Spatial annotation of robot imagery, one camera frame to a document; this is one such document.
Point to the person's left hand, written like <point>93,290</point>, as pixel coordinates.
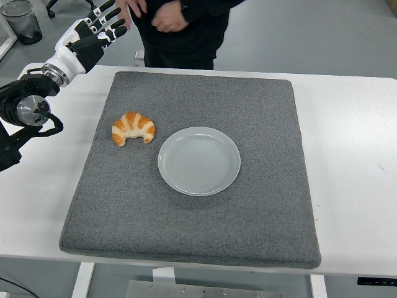
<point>169,20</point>

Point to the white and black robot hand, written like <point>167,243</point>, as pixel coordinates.
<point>66,59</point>

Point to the person's right hand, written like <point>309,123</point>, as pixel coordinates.
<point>136,7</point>

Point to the golden croissant bread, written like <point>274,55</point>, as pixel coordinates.
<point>136,124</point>

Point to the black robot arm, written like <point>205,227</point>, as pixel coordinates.
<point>28,88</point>

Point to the pale grey round plate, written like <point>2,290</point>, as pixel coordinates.
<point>198,161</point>

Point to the grey metal plate with screws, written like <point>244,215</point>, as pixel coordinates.
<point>186,290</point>

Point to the person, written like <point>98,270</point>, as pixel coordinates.
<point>180,46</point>

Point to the small clear box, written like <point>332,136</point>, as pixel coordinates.
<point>139,57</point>

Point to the black office chair base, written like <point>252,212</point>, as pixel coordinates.
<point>51,11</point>

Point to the black mesh trash bin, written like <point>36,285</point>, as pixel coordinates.
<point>23,23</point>

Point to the grey felt table mat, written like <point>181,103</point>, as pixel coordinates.
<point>217,223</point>

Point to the white table leg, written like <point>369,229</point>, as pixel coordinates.
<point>82,281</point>
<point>318,287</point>

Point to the black table control panel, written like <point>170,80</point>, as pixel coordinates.
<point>376,281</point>

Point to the white metal frame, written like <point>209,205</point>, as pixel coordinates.
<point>12,38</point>

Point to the white bracket under table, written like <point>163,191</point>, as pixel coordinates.
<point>163,275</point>

